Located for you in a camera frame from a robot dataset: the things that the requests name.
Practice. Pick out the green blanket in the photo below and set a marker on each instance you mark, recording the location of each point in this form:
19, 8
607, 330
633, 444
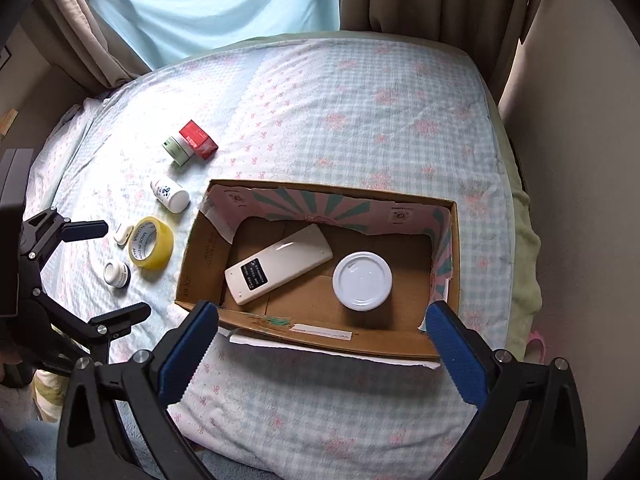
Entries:
526, 292

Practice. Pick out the checkered floral bed sheet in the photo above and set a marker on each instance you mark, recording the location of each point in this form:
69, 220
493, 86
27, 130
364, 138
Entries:
352, 111

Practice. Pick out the small white round jar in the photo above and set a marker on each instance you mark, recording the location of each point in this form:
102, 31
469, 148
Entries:
116, 274

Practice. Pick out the brown cardboard box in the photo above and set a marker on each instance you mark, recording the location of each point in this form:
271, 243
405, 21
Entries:
417, 236

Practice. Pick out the white vitamin bottle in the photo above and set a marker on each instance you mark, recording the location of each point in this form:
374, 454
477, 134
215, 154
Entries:
171, 195

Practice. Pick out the beige drape curtain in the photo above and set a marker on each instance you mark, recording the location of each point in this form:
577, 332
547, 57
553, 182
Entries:
68, 34

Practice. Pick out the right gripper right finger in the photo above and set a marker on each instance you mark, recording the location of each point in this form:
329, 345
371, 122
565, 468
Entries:
551, 440

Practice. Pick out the white lid green jar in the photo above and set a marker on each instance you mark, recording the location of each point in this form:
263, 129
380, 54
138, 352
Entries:
362, 281

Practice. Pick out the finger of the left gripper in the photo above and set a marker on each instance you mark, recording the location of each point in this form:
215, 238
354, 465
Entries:
112, 322
85, 229

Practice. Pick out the light blue curtain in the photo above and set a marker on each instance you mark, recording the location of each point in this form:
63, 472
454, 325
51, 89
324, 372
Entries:
162, 32

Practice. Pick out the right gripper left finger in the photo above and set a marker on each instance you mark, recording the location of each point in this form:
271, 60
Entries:
92, 441

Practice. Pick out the small green cream jar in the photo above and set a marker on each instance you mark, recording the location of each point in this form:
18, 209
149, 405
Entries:
178, 149

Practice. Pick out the red carton box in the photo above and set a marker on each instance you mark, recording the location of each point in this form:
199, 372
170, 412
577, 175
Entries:
199, 141

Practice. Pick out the yellow tape roll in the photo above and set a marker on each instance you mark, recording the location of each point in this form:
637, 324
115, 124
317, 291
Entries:
150, 244

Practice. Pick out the pink tape dispenser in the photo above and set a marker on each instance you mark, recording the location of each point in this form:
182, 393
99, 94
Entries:
536, 349

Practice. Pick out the white earbuds case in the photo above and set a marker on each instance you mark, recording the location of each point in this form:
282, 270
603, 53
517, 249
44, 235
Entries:
122, 234

